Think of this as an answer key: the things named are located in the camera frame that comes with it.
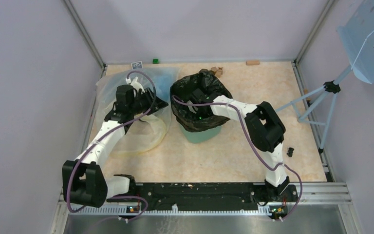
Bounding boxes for clear yellow plastic bag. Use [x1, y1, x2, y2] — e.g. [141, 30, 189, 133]
[90, 67, 180, 156]

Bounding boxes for small wooden toy pieces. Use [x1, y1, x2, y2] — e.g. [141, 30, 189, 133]
[210, 67, 224, 78]

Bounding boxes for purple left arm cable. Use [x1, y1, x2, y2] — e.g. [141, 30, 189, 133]
[65, 70, 158, 223]

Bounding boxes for wooden block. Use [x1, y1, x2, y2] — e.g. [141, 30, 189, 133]
[245, 60, 261, 66]

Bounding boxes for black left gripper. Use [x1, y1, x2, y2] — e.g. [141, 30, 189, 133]
[129, 87, 168, 116]

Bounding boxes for small black plastic part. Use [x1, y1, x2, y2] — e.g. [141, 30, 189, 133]
[287, 147, 295, 157]

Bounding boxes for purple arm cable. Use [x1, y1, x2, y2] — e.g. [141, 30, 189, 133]
[172, 94, 304, 222]
[65, 70, 158, 223]

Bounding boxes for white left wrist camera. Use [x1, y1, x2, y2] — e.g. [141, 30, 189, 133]
[126, 76, 145, 94]

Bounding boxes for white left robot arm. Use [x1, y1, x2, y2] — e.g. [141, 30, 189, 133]
[62, 84, 168, 208]

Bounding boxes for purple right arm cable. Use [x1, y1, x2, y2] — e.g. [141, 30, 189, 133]
[172, 94, 304, 222]

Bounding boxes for green plastic trash bin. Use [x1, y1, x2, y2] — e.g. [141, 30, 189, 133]
[179, 125, 222, 144]

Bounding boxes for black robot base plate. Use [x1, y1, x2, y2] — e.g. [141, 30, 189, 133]
[106, 182, 299, 212]

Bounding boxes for light blue tripod stand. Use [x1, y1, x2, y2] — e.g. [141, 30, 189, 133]
[276, 65, 352, 154]

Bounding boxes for black trash bag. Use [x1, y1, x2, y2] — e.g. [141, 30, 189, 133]
[170, 69, 232, 133]

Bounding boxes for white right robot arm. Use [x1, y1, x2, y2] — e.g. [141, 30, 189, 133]
[187, 89, 290, 201]

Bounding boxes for white toothed cable rail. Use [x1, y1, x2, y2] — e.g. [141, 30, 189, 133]
[74, 203, 271, 216]

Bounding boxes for blue white card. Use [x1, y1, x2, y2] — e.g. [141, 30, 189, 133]
[131, 61, 143, 69]

